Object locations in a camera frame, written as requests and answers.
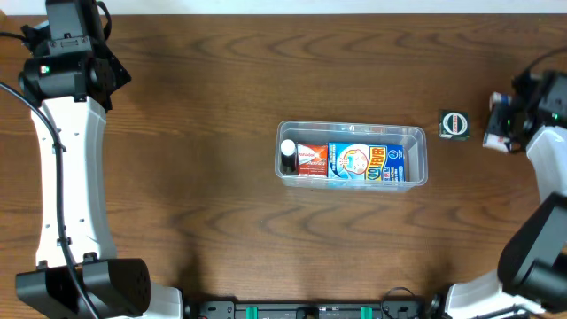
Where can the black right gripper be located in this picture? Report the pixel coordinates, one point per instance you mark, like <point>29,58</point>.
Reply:
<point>516,128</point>

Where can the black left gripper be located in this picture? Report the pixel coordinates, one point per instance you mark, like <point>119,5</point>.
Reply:
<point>67,42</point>

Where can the white Panadol box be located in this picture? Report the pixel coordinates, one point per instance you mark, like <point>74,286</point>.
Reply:
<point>497,132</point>

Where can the clear plastic container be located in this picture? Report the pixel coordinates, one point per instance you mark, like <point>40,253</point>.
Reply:
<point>412,139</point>

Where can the blue Kool Fever box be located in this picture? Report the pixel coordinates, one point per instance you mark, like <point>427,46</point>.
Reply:
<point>367,162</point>

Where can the red Panadol box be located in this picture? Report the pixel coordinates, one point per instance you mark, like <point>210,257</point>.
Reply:
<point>312,160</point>

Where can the black bottle white cap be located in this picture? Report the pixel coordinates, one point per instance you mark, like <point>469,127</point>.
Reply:
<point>288,156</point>

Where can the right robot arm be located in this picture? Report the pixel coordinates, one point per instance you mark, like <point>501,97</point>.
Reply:
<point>531,275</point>

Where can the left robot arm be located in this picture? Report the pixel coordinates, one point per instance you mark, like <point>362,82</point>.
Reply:
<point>78,273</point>

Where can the black mounting rail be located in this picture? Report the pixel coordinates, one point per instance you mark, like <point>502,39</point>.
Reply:
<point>395,308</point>

